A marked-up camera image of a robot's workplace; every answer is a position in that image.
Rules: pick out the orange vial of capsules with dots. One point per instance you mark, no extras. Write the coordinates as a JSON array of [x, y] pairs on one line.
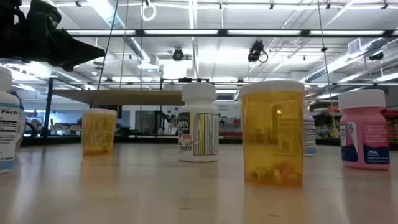
[[99, 133]]

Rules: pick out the white bottle blue-edged label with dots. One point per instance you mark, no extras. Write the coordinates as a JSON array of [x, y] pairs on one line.
[[7, 130], [310, 133]]

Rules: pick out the white aspirin bottle yellow label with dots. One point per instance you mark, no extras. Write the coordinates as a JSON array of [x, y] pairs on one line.
[[199, 102]]

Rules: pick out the orange vial with few pills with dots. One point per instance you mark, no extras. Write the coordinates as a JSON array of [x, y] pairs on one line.
[[267, 140]]

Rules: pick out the black background robot arm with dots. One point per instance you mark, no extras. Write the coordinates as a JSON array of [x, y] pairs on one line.
[[164, 119]]

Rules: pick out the black overhead light bar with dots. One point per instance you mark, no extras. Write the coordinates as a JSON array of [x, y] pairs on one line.
[[140, 32]]

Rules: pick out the black round ceiling fixture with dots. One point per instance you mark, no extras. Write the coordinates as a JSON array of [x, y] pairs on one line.
[[178, 54]]

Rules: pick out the red storage shelving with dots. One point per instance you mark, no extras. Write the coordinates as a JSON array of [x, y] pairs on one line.
[[390, 124]]

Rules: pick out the black aluminium table frame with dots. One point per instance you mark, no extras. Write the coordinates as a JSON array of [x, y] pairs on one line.
[[230, 141]]

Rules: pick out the black overhead camera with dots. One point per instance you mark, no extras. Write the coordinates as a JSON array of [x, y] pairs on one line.
[[255, 49]]

